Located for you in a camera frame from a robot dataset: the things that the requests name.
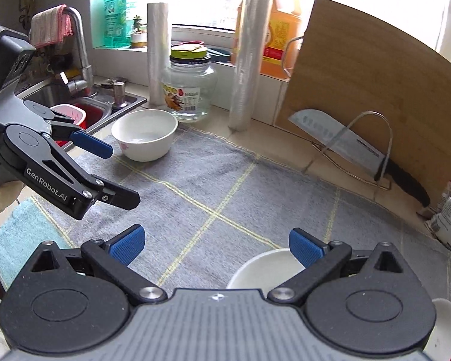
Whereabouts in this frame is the red plastic basin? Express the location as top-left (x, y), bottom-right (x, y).
top-left (54, 100), bottom-right (113, 147)

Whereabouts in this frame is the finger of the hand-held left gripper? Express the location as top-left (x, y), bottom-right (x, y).
top-left (23, 100), bottom-right (114, 159)
top-left (45, 138), bottom-right (141, 211)

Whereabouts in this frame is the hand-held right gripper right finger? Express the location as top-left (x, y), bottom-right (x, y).
top-left (268, 228), bottom-right (405, 306)

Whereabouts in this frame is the orange cooking oil bottle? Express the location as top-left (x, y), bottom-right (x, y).
top-left (235, 0), bottom-right (303, 80)

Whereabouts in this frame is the black-handled kitchen knife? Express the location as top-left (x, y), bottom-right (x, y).
top-left (288, 109), bottom-right (431, 208)

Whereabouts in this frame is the metal faucet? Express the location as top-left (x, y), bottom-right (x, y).
top-left (47, 7), bottom-right (94, 96)

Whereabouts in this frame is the grey teal checked towel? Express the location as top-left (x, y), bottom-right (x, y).
top-left (0, 120), bottom-right (451, 309)

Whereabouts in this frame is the metal wire rack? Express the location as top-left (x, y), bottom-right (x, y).
top-left (304, 111), bottom-right (394, 202)

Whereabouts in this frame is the green dish soap bottle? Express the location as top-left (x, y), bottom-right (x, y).
top-left (103, 0), bottom-right (136, 49)

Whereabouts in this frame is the short plastic wrap roll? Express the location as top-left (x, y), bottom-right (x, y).
top-left (146, 2), bottom-right (172, 106)

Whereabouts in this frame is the metal soap dispenser pump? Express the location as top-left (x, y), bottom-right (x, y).
top-left (101, 77), bottom-right (130, 110)

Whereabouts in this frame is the white floral plate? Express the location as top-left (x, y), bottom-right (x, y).
top-left (423, 298), bottom-right (451, 361)

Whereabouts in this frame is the bamboo cutting board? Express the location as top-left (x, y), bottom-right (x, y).
top-left (274, 0), bottom-right (451, 211)

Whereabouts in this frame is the stainless steel sink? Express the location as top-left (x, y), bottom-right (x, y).
top-left (13, 79), bottom-right (148, 147)

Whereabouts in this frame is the dark teal dish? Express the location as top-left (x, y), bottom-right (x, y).
top-left (207, 47), bottom-right (234, 64)

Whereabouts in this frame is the pink dish cloth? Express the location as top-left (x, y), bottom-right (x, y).
top-left (30, 5), bottom-right (74, 49)

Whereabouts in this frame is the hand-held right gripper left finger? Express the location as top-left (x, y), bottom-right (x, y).
top-left (30, 224), bottom-right (168, 306)

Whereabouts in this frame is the clear glass jar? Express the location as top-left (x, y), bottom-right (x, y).
top-left (161, 43), bottom-right (218, 123)

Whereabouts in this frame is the white floral bowl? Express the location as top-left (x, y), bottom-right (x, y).
top-left (111, 109), bottom-right (179, 162)
top-left (226, 248), bottom-right (306, 290)

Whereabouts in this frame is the small potted plant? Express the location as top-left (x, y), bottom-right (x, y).
top-left (130, 15), bottom-right (148, 49)

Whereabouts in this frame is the person's left hand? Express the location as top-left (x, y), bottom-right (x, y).
top-left (0, 157), bottom-right (22, 217)

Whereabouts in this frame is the tall plastic wrap roll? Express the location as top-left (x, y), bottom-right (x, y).
top-left (228, 0), bottom-right (277, 131)

